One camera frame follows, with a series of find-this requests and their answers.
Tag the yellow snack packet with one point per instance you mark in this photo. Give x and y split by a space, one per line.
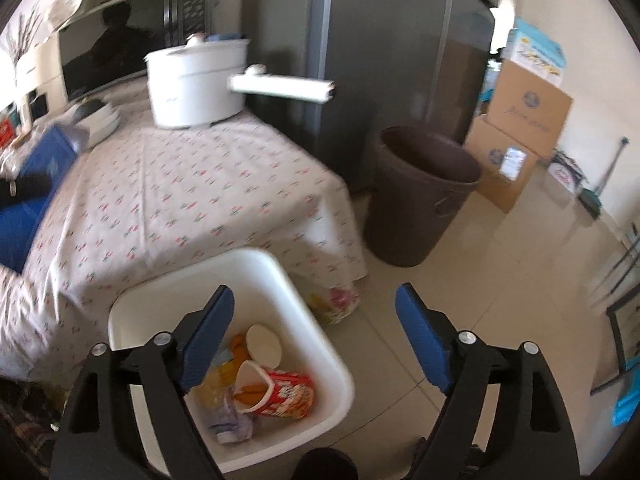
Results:
220 382

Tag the white kitchen appliance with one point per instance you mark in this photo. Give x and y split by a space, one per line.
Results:
37 90

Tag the orange carrot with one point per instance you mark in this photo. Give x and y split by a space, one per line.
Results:
252 392
241 347

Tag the large cardboard box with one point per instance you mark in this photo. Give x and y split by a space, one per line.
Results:
530 105

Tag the white plastic bin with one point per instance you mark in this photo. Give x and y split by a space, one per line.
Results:
260 280

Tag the black glass microwave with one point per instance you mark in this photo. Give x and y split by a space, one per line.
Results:
125 50

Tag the mop with green base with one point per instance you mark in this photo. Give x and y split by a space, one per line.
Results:
595 197

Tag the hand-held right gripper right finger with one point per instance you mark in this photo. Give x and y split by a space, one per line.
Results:
422 340

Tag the blue item behind pot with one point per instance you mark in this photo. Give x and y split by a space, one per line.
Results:
225 37

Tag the floral printed bag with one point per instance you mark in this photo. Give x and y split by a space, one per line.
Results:
335 305

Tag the brown trash bin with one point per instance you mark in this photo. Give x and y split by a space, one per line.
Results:
410 210

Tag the blue and white printed box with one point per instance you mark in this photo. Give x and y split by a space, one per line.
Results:
537 50

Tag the red paper noodle cup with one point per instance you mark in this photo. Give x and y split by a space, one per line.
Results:
290 395

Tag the grey refrigerator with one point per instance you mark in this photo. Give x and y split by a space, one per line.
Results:
380 60

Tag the dried branch decoration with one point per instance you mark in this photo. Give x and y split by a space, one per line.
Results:
25 35

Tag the person's plaid clothing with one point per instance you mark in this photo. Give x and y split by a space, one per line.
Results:
25 435

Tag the cherry print tablecloth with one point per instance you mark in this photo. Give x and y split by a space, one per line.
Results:
200 195

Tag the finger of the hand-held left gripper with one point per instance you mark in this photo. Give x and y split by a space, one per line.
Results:
27 187

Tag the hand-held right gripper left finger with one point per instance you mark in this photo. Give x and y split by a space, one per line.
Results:
207 340

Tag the white round lid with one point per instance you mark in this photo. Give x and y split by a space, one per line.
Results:
263 345

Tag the black metal frame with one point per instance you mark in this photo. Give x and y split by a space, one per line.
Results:
617 340

